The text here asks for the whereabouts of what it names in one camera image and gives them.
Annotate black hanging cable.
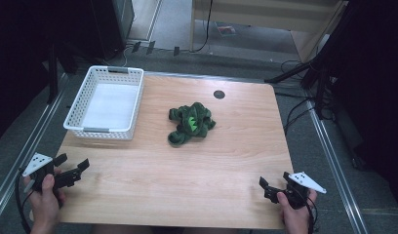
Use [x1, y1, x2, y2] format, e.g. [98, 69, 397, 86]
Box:
[189, 0, 215, 54]

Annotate black upright post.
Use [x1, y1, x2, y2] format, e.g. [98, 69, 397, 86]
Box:
[46, 43, 60, 105]

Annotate person's lap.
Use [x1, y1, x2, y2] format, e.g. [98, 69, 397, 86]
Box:
[89, 223, 240, 234]

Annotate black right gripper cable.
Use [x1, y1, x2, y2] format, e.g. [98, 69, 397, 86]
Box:
[304, 196, 319, 234]

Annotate black floor cables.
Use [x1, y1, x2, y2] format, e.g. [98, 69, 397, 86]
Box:
[282, 97, 318, 135]

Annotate person's left hand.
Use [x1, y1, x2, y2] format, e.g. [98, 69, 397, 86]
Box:
[23, 174, 66, 227]

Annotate person's right hand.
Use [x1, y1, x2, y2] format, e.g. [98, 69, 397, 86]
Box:
[276, 189, 318, 234]

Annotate dark cabinet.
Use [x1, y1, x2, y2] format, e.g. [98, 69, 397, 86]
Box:
[89, 0, 137, 60]

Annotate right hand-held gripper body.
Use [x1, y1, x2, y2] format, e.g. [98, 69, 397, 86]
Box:
[278, 171, 328, 210]

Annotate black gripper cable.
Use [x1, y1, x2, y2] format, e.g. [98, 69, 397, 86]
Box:
[304, 196, 319, 234]
[14, 168, 37, 234]

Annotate black stand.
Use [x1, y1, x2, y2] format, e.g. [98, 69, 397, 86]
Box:
[264, 0, 364, 121]

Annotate red flat item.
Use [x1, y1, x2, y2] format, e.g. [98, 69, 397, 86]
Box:
[216, 23, 237, 37]

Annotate light wooden furniture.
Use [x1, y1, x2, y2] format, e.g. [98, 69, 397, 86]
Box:
[189, 0, 350, 63]

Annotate white plastic basket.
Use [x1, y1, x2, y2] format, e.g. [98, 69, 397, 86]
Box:
[62, 65, 145, 140]

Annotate metal floor rail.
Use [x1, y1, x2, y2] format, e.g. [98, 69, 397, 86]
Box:
[305, 100, 371, 234]
[142, 70, 267, 84]
[0, 72, 70, 226]

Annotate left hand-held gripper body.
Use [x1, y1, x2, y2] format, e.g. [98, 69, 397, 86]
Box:
[21, 152, 56, 193]

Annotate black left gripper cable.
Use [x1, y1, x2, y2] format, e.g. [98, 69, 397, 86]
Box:
[14, 168, 37, 234]

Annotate green plush toy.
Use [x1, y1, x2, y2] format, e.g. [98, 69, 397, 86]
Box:
[167, 101, 217, 148]

